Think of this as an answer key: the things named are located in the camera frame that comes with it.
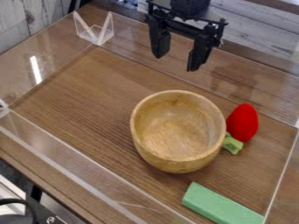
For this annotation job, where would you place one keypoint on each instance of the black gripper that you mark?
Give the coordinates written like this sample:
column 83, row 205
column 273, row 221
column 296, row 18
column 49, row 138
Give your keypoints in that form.
column 193, row 19

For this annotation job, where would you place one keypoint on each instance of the red plush strawberry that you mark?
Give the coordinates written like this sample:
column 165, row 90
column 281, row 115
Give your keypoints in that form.
column 242, row 127

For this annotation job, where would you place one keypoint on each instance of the wooden bowl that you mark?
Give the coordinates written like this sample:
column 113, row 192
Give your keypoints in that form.
column 178, row 129

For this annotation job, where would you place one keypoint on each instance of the green rectangular block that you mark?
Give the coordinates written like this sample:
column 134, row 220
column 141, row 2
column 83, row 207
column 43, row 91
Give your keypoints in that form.
column 218, row 208

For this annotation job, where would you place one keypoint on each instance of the black table clamp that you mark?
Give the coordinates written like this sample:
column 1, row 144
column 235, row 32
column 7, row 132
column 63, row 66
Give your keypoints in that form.
column 21, row 210

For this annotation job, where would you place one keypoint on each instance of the clear acrylic corner bracket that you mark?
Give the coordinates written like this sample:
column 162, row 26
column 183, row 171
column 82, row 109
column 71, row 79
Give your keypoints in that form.
column 95, row 34

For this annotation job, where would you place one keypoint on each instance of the clear acrylic tray wall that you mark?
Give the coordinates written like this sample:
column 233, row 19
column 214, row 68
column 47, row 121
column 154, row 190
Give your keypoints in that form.
column 70, row 93

